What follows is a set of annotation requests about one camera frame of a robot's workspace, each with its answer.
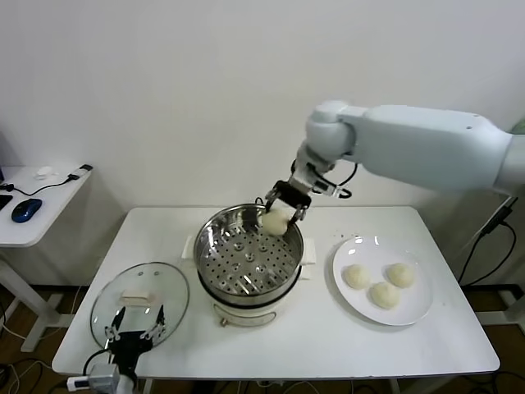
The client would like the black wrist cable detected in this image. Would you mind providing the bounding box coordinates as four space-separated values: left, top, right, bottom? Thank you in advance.
291 159 358 200
84 347 111 377

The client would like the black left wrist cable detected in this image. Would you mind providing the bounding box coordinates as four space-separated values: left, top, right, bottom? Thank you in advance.
84 347 111 377

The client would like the round white plate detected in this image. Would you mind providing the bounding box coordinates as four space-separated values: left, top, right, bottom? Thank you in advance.
331 236 435 328

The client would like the perforated steel steamer basket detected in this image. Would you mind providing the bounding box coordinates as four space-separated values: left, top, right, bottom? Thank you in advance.
192 204 304 309

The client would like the blue computer mouse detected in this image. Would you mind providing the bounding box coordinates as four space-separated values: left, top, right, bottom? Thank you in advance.
11 199 43 224

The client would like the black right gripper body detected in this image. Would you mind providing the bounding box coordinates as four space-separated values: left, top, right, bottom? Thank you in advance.
272 179 313 208

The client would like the black desk cable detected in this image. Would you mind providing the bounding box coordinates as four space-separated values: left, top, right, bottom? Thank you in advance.
0 174 80 197

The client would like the white side desk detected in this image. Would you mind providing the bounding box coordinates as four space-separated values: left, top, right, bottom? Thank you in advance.
0 165 94 354

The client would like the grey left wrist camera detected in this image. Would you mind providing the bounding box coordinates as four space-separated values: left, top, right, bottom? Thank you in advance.
66 363 121 392

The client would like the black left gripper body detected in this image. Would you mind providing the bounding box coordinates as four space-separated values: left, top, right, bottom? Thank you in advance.
107 330 154 376

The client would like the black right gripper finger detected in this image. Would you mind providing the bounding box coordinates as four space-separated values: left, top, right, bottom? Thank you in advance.
285 204 309 230
264 186 281 214

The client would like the white steamed baozi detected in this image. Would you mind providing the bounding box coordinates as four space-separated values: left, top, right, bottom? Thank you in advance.
368 282 401 309
261 208 290 236
385 263 415 288
343 264 370 289

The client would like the white hanging cable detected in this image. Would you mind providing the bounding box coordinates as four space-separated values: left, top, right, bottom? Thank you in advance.
458 192 517 254

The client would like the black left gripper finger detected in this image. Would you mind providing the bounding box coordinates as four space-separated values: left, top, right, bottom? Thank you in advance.
139 304 167 341
103 305 128 342

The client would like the black cable with adapter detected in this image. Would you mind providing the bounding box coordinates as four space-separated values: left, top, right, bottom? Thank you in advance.
457 196 517 286

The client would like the cream electric cooker base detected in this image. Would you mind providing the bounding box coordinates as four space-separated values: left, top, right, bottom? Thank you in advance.
181 234 317 329

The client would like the round glass pot lid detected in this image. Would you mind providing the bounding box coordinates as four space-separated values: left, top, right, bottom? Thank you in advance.
89 262 190 352

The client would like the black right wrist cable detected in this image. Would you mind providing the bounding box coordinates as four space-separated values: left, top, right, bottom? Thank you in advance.
291 159 358 200

